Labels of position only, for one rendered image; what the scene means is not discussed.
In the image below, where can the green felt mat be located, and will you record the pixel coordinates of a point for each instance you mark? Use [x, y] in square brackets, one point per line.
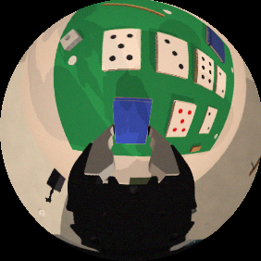
[84, 93]

